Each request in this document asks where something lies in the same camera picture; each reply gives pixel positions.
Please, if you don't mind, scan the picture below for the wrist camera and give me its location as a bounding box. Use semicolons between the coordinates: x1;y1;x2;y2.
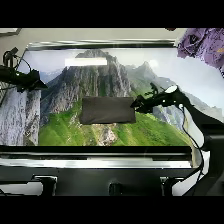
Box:
148;82;162;97
2;46;20;68

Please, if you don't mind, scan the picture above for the purple garment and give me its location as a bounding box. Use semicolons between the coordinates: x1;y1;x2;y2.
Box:
176;27;224;78

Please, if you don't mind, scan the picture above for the dark grey garment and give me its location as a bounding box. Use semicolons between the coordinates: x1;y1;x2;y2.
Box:
78;96;137;126

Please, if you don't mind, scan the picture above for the silver frame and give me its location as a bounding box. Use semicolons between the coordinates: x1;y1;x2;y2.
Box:
0;145;224;196

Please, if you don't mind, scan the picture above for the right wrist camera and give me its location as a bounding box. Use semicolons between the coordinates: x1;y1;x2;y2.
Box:
148;82;162;97

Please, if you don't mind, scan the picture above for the black cable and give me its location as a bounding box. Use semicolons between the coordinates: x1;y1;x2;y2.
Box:
179;102;206;184

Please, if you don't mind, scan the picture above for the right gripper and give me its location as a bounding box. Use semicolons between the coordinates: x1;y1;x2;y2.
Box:
130;94;158;115

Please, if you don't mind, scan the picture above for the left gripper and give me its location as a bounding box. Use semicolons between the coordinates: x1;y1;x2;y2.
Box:
19;70;49;94

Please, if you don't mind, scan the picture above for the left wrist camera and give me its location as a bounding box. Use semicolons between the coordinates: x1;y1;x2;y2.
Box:
2;46;20;68

